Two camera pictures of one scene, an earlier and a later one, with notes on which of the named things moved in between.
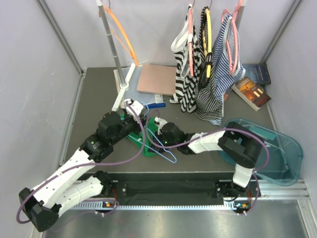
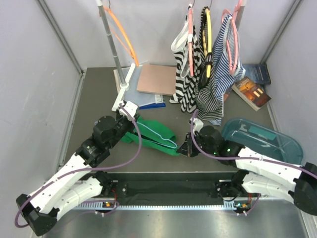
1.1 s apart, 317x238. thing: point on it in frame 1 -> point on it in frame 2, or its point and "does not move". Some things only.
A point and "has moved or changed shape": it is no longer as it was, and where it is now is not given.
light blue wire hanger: [147, 106] has moved or changed shape
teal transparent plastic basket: [281, 160] does not move
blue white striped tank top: [228, 66] does not move
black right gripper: [156, 143] -> [186, 148]
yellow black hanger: [207, 39] does not move
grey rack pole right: [243, 3] does not move
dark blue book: [258, 73] does not move
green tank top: [143, 138] has moved or changed shape
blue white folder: [149, 99] does not move
